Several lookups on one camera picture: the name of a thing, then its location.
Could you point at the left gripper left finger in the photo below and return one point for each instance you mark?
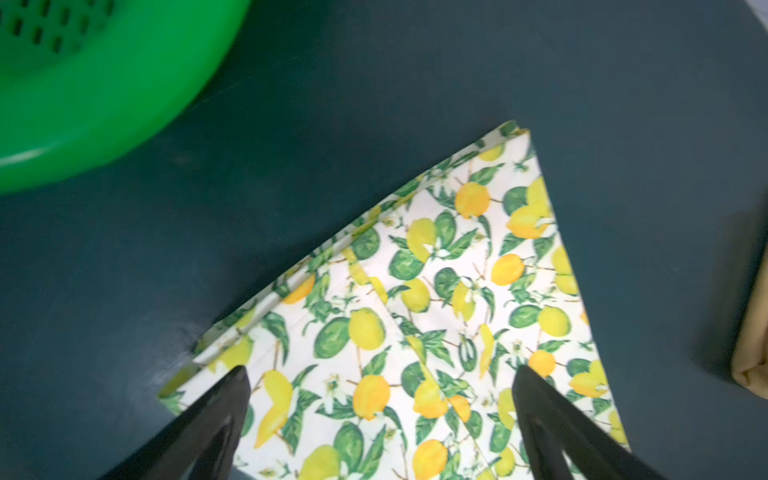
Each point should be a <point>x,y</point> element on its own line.
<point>201,442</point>

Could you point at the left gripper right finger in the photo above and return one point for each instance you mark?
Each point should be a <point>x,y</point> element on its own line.
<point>554,431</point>

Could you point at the floral patterned skirt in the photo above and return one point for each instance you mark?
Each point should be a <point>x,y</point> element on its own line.
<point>390,351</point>

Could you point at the yellow skirt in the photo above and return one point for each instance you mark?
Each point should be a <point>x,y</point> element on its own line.
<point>749,360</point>

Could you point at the dark green table mat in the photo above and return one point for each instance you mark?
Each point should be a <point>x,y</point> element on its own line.
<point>650,122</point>

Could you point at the green plastic basket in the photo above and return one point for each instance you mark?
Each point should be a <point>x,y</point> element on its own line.
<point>85,82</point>

